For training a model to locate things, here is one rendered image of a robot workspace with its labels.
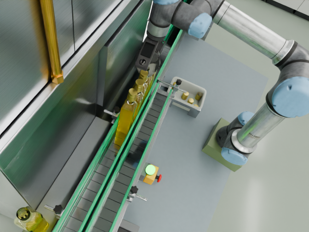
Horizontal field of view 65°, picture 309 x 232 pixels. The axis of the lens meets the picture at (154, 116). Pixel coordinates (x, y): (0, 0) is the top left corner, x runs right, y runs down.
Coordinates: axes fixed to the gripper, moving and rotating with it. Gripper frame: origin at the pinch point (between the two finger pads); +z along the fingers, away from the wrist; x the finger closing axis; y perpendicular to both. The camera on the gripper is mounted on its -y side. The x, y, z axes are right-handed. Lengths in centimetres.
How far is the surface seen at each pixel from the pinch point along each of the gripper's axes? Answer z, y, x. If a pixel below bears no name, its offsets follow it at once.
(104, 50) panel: -14.9, -11.8, 13.0
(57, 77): -26.9, -37.9, 12.6
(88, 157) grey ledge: 27.2, -32.1, 7.4
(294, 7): 103, 379, -148
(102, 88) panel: 5.0, -11.9, 12.4
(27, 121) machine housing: -24, -50, 12
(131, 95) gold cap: -0.3, -13.4, 0.0
